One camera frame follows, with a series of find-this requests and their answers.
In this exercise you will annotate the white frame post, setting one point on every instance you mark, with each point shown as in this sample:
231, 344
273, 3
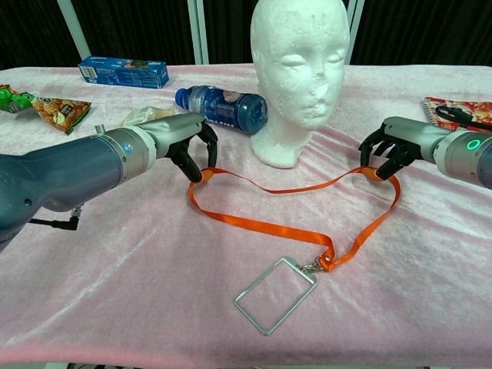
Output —
199, 30
355, 34
75, 30

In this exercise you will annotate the red spiral notebook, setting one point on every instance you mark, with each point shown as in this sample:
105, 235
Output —
469, 107

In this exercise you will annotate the white foam mannequin head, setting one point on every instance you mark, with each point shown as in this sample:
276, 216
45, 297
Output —
300, 77

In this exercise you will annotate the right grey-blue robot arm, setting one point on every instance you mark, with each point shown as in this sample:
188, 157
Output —
467, 161

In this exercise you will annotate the pink velvet tablecloth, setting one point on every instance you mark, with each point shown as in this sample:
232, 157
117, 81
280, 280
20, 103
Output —
153, 269

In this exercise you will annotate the blue cookie box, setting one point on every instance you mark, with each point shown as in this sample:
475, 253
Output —
123, 75

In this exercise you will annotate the clear badge holder metal frame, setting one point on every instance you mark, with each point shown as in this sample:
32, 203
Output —
276, 296

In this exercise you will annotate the green orange snack bag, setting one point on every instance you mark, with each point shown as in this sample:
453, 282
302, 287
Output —
61, 111

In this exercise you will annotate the clear bag of beige snacks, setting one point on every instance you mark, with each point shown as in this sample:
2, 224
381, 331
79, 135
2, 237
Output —
148, 113

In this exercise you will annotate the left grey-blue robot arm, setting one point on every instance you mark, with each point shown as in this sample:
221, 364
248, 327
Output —
77, 169

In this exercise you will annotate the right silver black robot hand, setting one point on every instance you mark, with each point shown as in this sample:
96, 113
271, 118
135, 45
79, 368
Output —
407, 130

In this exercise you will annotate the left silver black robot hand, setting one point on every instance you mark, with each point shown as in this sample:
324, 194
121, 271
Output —
175, 128

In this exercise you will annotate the blue plastic drink bottle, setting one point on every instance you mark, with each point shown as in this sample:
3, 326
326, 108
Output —
230, 107

